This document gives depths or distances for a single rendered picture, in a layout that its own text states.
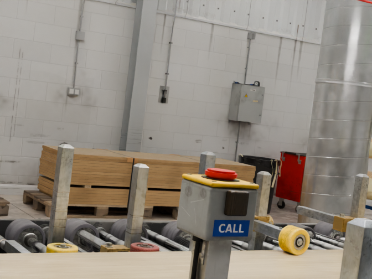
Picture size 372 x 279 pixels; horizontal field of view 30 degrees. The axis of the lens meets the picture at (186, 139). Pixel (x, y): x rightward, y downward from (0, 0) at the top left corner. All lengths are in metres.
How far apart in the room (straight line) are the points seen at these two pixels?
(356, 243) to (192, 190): 0.29
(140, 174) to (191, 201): 1.19
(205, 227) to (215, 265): 0.06
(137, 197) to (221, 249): 1.19
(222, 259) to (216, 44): 8.62
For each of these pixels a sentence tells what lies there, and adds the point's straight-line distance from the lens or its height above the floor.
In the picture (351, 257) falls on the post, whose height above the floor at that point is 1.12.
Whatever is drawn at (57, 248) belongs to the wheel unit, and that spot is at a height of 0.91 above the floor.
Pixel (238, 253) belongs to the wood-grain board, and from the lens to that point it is 2.01.
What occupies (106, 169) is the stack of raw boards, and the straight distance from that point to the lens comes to 7.32.
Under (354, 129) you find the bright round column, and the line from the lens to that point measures 5.28.
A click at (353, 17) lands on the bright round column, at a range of 5.32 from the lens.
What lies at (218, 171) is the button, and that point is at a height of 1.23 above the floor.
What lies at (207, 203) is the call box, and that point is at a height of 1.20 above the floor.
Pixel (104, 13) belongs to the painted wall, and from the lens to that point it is 8.66.
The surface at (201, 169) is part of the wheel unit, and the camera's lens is 2.15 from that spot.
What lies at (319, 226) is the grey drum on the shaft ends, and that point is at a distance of 3.15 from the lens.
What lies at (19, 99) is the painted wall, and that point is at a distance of 8.28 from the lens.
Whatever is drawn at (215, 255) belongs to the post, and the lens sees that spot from 0.85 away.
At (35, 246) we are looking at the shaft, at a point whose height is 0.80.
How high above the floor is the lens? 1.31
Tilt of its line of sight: 3 degrees down
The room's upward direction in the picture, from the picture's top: 7 degrees clockwise
